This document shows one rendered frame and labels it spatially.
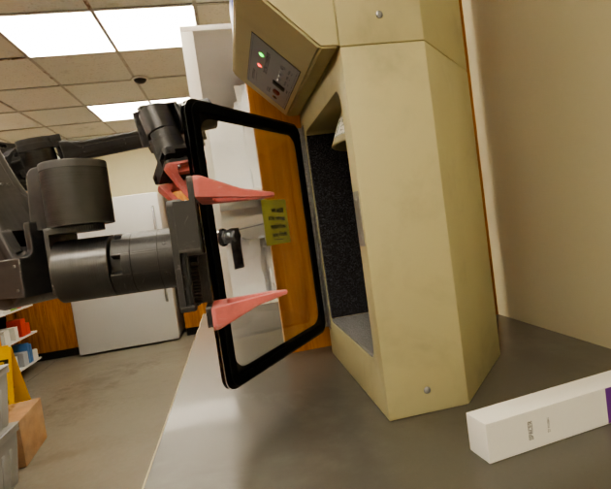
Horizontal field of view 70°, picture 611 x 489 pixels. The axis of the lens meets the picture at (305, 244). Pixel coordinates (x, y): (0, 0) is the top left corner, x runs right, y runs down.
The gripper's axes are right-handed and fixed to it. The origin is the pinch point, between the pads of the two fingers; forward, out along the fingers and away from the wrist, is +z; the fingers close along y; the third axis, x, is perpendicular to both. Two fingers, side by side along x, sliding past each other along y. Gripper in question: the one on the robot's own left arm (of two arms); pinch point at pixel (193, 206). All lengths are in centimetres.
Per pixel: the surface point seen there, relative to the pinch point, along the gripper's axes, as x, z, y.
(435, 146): -19.1, 13.7, -33.9
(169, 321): -107, -63, 465
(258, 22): -6.1, -10.9, -29.0
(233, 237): 2.2, 11.8, -14.1
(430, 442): -5, 45, -24
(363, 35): -13.7, -1.6, -36.5
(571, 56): -55, 5, -40
